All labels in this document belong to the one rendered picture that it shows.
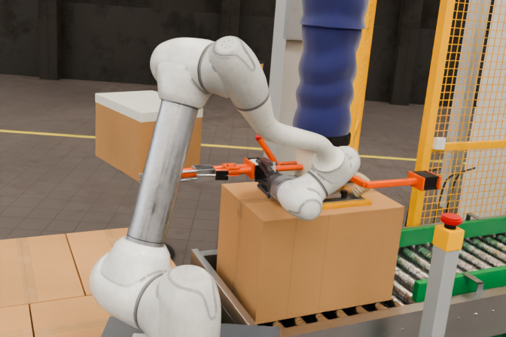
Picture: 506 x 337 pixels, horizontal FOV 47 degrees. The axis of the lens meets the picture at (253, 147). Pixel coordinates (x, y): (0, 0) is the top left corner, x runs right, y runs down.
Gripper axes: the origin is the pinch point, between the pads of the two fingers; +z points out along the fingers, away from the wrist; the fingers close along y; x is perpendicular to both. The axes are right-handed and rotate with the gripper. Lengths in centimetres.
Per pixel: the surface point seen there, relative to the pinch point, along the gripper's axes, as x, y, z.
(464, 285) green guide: 87, 48, -25
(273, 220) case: -0.9, 12.6, -18.7
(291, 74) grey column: 62, -19, 94
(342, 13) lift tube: 23, -57, -9
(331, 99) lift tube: 22.9, -27.3, -9.5
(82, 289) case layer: -58, 53, 24
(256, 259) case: -4.9, 28.1, -16.0
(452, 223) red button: 46, 4, -53
